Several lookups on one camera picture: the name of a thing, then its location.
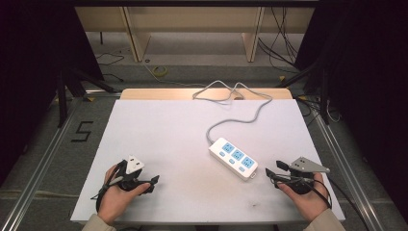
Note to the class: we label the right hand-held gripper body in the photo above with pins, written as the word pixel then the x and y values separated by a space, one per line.
pixel 303 166

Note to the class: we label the light wooden shelf unit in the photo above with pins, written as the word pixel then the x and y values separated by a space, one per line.
pixel 192 19

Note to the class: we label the person's left hand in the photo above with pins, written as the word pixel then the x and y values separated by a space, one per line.
pixel 116 200

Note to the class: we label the dark curtain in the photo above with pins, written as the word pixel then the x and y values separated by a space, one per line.
pixel 32 64
pixel 369 80

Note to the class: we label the wooden table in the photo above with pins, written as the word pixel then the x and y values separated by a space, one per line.
pixel 154 94

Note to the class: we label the white power strip blue sockets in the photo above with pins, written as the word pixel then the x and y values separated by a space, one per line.
pixel 233 159

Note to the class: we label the yellow tape roll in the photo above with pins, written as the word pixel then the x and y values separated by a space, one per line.
pixel 159 71

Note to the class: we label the person's right hand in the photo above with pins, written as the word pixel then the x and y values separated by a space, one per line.
pixel 309 203

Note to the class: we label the aluminium floor rail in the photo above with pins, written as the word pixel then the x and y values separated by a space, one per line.
pixel 41 166
pixel 349 170

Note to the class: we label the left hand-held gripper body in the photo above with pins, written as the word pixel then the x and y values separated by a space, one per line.
pixel 130 179

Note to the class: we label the black metal stand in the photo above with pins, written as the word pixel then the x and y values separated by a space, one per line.
pixel 324 96
pixel 62 96

